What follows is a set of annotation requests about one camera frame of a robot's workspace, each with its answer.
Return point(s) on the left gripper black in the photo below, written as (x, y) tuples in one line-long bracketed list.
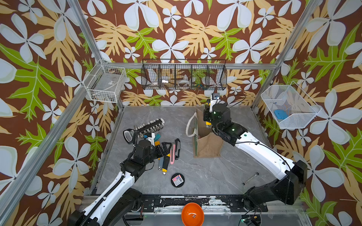
[(165, 151)]

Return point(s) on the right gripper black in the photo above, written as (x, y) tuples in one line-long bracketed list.
[(207, 113)]

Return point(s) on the green christmas burlap pouch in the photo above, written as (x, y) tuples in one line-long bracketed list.
[(205, 143)]

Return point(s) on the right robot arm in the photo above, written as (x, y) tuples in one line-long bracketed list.
[(290, 176)]

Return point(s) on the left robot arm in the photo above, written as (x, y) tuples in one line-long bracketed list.
[(120, 198)]

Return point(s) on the teal utility knife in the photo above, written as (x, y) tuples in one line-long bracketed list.
[(157, 137)]

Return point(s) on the slim pink utility knife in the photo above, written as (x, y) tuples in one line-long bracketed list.
[(172, 154)]

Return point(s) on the round black tin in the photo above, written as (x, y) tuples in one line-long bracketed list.
[(177, 180)]

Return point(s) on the blue object in basket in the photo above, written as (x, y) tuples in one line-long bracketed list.
[(280, 114)]

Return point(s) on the small metal wrench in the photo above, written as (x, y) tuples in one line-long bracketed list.
[(250, 178)]

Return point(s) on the orange bowl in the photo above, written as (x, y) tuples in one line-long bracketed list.
[(192, 215)]

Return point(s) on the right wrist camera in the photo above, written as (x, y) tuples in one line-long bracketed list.
[(215, 98)]

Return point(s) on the socket set on black rail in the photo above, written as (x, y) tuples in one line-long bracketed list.
[(131, 135)]

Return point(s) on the black wire basket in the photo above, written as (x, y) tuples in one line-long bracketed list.
[(183, 74)]

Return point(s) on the white wire basket left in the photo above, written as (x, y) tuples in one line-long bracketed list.
[(105, 82)]

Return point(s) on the white wire basket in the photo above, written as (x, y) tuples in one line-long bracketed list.
[(105, 82), (299, 106)]

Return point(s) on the white wire basket right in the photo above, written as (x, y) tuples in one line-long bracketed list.
[(299, 106)]

